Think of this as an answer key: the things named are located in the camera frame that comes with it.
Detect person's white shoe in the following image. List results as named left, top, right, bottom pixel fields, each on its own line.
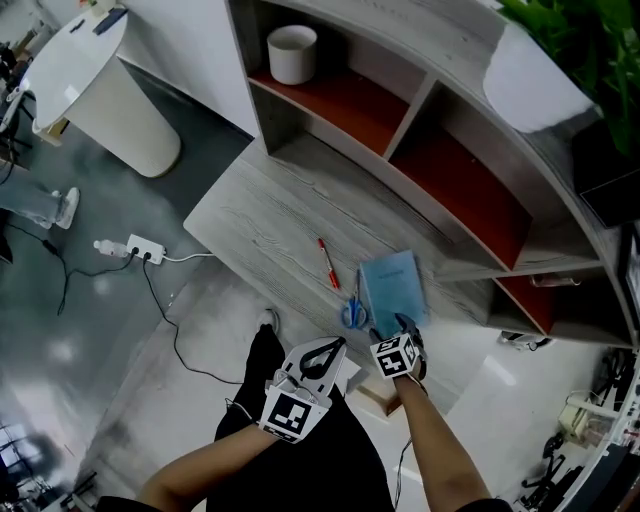
left=256, top=308, right=281, bottom=337

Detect green plant in white pot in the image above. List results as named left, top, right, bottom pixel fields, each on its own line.
left=482, top=0, right=640, bottom=156

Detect blue handled scissors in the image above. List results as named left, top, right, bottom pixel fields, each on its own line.
left=341, top=269, right=369, bottom=330

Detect person's black trousers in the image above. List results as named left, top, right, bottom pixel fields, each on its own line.
left=214, top=322, right=396, bottom=512

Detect long black power cable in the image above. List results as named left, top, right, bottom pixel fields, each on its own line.
left=142, top=255, right=249, bottom=386

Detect grey wooden desk hutch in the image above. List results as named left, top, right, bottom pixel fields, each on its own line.
left=224, top=0, right=640, bottom=349

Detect grey wood-grain table top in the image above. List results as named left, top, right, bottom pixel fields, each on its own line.
left=182, top=130, right=496, bottom=416

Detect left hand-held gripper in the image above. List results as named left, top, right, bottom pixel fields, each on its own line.
left=258, top=336, right=348, bottom=445

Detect beige box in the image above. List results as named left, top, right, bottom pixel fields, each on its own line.
left=558, top=389, right=616, bottom=446

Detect dark tablet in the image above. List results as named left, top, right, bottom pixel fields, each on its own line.
left=93, top=7, right=129, bottom=35

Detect white power cable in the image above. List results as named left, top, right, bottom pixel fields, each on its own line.
left=163, top=251, right=216, bottom=264

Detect clear plastic water bottle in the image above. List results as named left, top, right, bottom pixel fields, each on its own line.
left=93, top=239, right=130, bottom=259

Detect blue notebook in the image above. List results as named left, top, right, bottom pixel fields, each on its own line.
left=358, top=249, right=432, bottom=341

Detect white round pedestal table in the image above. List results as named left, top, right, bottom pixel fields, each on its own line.
left=19, top=4, right=182, bottom=179

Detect white cylindrical cup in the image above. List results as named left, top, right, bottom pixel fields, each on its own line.
left=266, top=24, right=319, bottom=85

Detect person's right forearm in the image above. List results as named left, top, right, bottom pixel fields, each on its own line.
left=392, top=374, right=494, bottom=512

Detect white wooden desk drawer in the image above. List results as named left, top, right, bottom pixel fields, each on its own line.
left=344, top=357, right=407, bottom=417

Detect red pen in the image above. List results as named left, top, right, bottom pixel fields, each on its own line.
left=317, top=238, right=341, bottom=290

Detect white power strip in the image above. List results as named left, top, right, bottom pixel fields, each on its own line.
left=125, top=233, right=167, bottom=266

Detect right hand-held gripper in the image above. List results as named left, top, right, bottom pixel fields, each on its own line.
left=368, top=313, right=430, bottom=382

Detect person's left forearm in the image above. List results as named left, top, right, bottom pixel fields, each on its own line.
left=137, top=424, right=301, bottom=512

